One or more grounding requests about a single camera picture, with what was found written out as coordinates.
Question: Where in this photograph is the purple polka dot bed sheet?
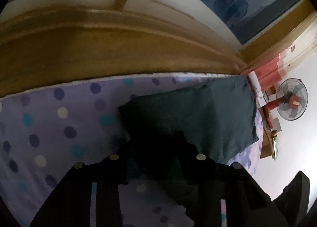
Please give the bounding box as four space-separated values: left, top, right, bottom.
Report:
0 72 263 227

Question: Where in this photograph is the dark green fleece garment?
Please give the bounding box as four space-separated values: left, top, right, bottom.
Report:
117 76 259 220

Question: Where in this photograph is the pink curtain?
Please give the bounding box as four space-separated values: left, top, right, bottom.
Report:
255 45 296 89

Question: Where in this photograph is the white cardboard box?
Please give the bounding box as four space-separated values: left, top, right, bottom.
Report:
249 72 269 109

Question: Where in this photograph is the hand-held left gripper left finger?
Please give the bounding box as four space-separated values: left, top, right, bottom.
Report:
30 154 130 227

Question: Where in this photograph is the red grey electric fan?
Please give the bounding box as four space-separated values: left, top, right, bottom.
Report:
259 78 309 121

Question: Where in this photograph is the wooden bedside cabinet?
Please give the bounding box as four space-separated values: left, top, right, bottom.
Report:
258 107 283 160

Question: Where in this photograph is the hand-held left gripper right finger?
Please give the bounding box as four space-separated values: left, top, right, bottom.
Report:
185 154 289 227

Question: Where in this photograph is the wooden bed frame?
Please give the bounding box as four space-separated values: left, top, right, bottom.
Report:
0 0 317 97

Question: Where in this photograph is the tan cardboard piece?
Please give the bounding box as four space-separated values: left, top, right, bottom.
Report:
270 117 282 132

